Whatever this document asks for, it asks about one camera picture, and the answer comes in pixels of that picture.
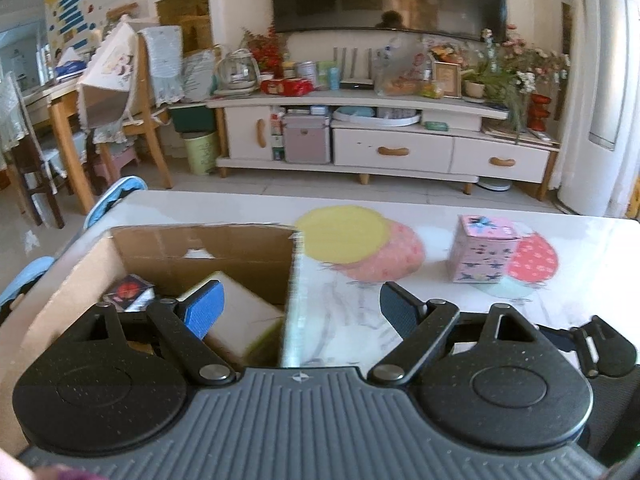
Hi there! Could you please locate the dark geometric puzzle cube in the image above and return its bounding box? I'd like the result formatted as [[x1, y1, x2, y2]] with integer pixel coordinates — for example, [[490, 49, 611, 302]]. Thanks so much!
[[102, 274, 155, 312]]

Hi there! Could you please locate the pink patterned gift box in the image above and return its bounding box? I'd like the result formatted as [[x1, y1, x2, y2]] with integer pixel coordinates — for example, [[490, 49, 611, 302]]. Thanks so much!
[[447, 214, 521, 284]]

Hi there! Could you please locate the green milk carton box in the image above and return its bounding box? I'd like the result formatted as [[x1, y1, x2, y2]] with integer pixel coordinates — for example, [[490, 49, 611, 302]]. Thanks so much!
[[1, 223, 304, 454]]

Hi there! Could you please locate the green waste bin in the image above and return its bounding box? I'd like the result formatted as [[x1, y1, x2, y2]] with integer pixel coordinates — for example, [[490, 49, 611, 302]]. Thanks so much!
[[182, 132, 219, 176]]

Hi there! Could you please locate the white standing air conditioner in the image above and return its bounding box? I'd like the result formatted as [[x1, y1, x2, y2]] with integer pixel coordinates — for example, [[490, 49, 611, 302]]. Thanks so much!
[[552, 0, 639, 218]]

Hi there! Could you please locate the white tv cabinet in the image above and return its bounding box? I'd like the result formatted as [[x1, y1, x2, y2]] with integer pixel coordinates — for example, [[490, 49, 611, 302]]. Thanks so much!
[[207, 90, 560, 200]]

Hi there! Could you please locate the pink storage box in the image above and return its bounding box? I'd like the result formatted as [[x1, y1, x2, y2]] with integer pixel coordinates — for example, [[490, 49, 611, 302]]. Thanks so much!
[[282, 114, 331, 165]]

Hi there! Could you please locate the red vase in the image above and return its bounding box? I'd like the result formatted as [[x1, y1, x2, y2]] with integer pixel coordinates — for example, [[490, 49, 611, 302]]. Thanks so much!
[[527, 93, 551, 132]]

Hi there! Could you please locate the dark wooden chair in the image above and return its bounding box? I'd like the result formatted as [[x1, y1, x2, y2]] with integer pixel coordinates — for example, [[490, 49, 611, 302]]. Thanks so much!
[[1, 72, 65, 229]]

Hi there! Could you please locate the glass kettle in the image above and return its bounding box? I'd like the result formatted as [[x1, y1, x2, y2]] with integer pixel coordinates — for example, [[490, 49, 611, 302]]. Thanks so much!
[[215, 49, 260, 96]]

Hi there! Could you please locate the wooden chair with cover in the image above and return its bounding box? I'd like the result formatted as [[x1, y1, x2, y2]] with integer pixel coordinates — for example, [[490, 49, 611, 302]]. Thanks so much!
[[76, 16, 184, 188]]

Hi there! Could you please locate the clear plastic bag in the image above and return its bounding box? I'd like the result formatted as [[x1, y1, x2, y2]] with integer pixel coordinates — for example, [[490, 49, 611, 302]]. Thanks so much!
[[373, 36, 432, 96]]

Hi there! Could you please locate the wooden dining table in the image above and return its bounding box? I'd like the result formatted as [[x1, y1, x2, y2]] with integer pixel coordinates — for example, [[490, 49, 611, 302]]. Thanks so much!
[[24, 77, 96, 214]]

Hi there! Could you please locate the red snack package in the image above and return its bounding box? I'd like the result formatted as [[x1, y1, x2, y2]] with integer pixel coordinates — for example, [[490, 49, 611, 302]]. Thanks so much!
[[260, 78, 314, 96]]

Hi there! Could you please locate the potted flower plant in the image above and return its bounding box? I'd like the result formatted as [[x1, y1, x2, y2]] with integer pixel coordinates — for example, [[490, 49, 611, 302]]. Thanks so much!
[[464, 25, 572, 136]]

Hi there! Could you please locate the red dried flower bouquet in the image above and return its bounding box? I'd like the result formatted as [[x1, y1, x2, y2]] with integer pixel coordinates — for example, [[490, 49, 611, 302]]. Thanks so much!
[[241, 24, 286, 78]]

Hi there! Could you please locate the wooden picture frame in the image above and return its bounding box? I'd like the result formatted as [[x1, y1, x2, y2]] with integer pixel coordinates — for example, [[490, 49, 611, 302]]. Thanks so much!
[[433, 62, 462, 99]]

